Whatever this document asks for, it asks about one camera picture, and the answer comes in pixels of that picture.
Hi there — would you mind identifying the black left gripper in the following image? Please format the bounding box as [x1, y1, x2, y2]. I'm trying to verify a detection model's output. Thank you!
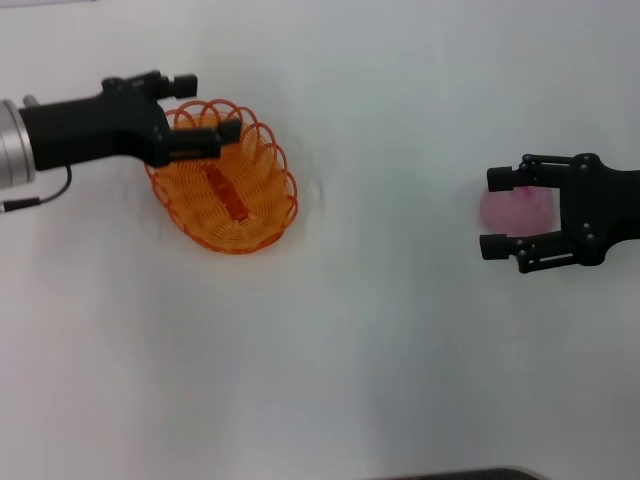
[19, 71, 243, 173]

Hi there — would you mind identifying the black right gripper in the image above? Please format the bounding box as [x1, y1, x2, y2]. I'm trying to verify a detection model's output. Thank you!
[478, 152, 640, 276]

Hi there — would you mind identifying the pink peach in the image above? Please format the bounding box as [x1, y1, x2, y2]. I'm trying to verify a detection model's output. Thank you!
[478, 185, 557, 236]

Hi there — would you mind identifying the orange plastic wire basket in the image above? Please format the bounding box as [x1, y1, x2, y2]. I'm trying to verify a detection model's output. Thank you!
[143, 98, 300, 256]

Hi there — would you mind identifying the dark rounded robot base edge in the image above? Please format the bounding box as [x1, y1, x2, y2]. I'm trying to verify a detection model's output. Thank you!
[387, 466, 544, 480]

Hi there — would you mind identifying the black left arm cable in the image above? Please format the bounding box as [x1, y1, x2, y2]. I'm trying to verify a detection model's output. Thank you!
[0, 167, 74, 215]

